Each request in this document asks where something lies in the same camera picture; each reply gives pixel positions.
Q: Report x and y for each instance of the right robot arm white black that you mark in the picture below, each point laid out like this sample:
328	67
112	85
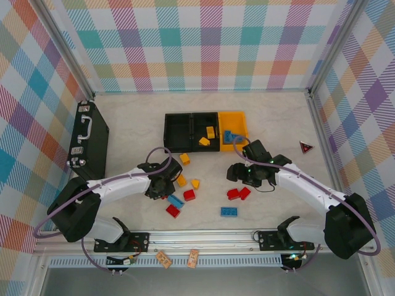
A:
308	188

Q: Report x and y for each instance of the aluminium frame post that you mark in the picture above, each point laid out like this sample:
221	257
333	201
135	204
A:
334	46
68	46

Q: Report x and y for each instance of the aluminium side rail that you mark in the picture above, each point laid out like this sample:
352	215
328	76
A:
322	129

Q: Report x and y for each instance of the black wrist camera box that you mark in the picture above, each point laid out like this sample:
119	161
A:
255	150
173	169

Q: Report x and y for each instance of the thin aluminium frame rail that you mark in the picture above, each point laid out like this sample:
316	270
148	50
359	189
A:
200	91

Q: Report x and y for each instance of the orange paper ticket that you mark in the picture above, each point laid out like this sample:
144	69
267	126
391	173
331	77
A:
163	259
192	258

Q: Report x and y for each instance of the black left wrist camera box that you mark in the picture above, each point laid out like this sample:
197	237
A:
173	169

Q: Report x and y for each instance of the black plastic bin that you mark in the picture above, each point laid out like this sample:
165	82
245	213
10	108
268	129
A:
177	132
200	123

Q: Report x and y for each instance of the wide aluminium frame rail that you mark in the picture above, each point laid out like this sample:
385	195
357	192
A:
200	242

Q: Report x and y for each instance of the red lego brick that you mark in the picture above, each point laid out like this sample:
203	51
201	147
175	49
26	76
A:
189	195
172	211
233	193
164	197
245	192

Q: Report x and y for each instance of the red black triangular token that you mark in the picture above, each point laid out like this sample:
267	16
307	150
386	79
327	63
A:
306	148

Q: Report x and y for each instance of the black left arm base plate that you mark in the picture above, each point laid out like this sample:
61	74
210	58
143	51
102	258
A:
139	242

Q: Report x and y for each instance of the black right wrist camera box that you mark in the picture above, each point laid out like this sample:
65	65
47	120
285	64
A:
255	150

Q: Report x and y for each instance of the grey metal sheet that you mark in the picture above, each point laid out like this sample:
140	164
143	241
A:
200	283

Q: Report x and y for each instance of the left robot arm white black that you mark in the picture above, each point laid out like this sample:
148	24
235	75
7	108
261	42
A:
123	185

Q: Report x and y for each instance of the yellow plastic bin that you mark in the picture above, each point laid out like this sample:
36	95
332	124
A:
233	121

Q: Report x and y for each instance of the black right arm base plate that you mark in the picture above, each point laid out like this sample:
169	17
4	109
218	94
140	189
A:
268	242

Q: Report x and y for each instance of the yellow lego brick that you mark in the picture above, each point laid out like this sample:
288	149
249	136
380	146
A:
184	158
195	184
204	141
210	132
182	181

